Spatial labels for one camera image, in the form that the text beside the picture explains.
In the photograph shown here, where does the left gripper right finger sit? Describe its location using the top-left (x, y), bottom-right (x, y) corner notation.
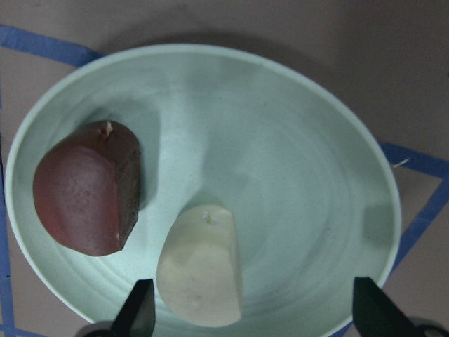
top-left (352, 277), bottom-right (414, 336)

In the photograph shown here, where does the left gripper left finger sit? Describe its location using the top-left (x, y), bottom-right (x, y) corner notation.
top-left (111, 279), bottom-right (156, 337)

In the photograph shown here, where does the white bun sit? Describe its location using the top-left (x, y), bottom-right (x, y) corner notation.
top-left (156, 204), bottom-right (243, 328)

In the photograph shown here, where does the light green plate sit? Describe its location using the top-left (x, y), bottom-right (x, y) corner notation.
top-left (4, 44), bottom-right (401, 336)

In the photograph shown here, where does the brown bun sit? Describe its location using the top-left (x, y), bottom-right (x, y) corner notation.
top-left (33, 121), bottom-right (141, 256)

